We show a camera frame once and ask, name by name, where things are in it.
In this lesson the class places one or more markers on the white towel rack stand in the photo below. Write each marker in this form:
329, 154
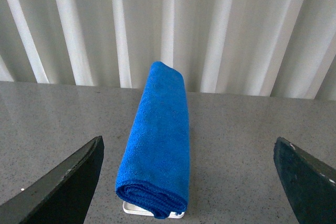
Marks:
136, 210

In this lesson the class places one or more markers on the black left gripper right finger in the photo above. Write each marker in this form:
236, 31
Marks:
308, 182

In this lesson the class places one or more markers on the white pleated curtain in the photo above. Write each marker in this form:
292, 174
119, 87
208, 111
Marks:
279, 48

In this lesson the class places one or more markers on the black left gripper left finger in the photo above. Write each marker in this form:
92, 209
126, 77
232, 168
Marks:
64, 194

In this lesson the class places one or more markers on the blue microfiber towel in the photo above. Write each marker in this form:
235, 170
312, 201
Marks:
154, 173

